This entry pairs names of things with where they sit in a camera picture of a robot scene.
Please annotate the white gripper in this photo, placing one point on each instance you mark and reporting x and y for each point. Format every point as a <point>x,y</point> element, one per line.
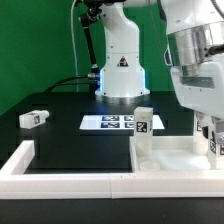
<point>202,92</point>

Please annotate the white square tabletop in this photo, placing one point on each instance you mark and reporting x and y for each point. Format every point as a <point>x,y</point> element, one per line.
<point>169,153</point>

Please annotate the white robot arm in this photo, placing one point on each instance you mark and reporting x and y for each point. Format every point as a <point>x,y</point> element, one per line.
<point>195,52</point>

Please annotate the white marker plate with tags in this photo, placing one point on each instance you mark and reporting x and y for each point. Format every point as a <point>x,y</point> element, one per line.
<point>107,122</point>

